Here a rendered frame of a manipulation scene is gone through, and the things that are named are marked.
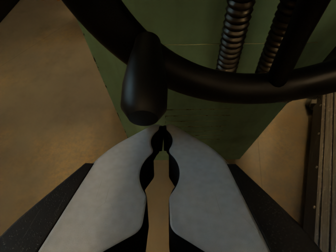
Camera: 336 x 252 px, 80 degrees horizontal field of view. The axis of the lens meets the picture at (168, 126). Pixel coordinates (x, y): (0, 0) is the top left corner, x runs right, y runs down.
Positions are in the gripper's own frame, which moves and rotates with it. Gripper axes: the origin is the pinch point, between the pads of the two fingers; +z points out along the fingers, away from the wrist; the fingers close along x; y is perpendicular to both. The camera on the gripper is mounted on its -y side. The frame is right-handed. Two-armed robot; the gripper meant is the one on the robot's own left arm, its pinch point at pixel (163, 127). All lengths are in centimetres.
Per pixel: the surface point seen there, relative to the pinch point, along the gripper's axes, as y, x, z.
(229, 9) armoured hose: -6.1, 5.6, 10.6
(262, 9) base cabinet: -6.2, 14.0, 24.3
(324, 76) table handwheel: -1.4, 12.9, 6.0
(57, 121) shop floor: 40, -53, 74
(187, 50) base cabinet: 0.2, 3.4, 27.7
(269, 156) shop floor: 48, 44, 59
